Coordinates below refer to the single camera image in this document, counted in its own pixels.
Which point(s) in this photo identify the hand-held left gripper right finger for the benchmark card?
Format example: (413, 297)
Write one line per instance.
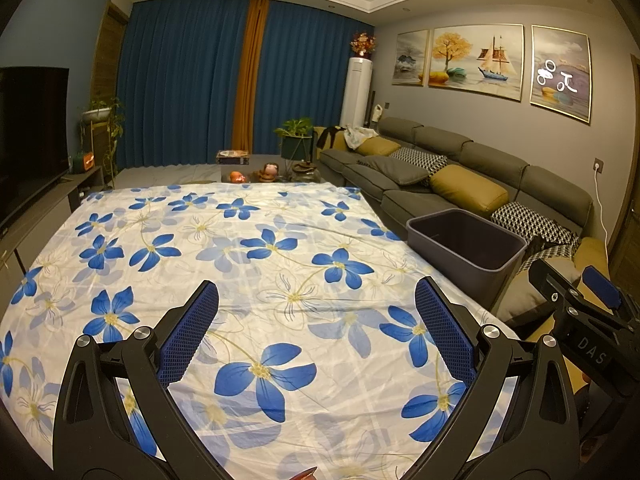
(445, 332)

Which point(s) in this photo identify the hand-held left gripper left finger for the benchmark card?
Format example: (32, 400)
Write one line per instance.
(187, 332)

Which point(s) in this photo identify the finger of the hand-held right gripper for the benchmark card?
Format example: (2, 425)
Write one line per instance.
(550, 285)
(602, 287)

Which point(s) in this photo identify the grey plastic bin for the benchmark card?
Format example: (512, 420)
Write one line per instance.
(465, 255)

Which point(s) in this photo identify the yellow seat cushion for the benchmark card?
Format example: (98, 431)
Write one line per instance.
(592, 257)

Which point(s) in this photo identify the large black white patterned pillow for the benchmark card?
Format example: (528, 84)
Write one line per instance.
(535, 222)

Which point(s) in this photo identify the blue floral white blanket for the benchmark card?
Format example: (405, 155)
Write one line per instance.
(200, 250)

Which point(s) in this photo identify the grey sectional sofa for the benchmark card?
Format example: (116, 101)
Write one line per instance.
(540, 185)

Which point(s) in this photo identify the large yellow pillow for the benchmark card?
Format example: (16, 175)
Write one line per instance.
(467, 187)

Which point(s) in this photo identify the orange figurine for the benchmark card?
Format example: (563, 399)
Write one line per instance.
(236, 176)

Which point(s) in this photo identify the coffee table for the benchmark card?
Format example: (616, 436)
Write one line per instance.
(255, 181)

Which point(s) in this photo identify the grey pillow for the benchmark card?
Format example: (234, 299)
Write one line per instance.
(395, 172)

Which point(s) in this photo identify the small black white patterned pillow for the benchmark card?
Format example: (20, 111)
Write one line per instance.
(422, 160)

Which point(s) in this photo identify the pig figurine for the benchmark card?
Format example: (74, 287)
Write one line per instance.
(269, 171)

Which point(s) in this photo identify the grey television stand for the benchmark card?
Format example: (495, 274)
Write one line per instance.
(45, 210)

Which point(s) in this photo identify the small yellow pillow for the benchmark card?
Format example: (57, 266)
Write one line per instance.
(380, 146)

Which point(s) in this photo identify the white clothing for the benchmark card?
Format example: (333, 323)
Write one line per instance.
(361, 137)

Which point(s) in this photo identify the purple sky painting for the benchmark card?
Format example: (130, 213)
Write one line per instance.
(560, 72)

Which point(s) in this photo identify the potted plant in green pot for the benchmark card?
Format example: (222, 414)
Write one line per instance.
(295, 142)

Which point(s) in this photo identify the black clothing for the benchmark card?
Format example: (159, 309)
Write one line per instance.
(330, 137)

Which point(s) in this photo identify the trailing plant on stand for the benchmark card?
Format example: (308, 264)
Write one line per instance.
(102, 120)

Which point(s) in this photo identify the wide tree and sailboat painting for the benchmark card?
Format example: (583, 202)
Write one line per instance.
(475, 62)

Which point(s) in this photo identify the blue curtain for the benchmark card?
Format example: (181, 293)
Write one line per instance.
(310, 75)
(180, 85)

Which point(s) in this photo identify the black television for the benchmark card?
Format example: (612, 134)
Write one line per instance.
(30, 140)

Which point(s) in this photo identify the white standing air conditioner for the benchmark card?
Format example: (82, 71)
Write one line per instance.
(356, 92)

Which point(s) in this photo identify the orange curtain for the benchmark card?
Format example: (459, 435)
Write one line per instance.
(250, 75)

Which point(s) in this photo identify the small grey landscape painting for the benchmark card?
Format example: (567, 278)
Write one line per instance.
(410, 57)

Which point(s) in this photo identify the red gold flower decoration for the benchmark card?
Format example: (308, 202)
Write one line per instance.
(362, 45)

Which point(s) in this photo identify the wall socket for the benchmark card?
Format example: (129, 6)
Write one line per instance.
(598, 165)

